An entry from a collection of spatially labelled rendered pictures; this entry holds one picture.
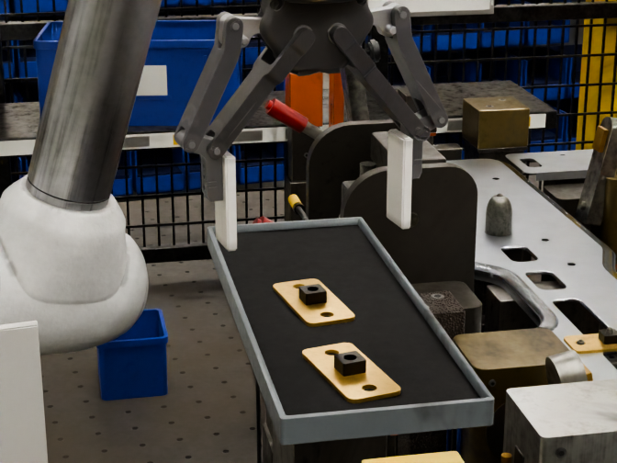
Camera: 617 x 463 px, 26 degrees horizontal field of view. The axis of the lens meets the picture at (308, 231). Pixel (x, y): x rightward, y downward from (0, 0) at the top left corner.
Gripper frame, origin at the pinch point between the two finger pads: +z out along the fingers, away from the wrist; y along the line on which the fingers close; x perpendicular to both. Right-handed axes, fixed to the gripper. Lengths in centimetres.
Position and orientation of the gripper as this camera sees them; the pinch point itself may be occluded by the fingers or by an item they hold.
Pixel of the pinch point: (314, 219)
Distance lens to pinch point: 98.6
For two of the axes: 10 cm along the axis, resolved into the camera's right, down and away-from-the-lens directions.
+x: 3.5, 3.1, -8.8
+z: 0.0, 9.4, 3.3
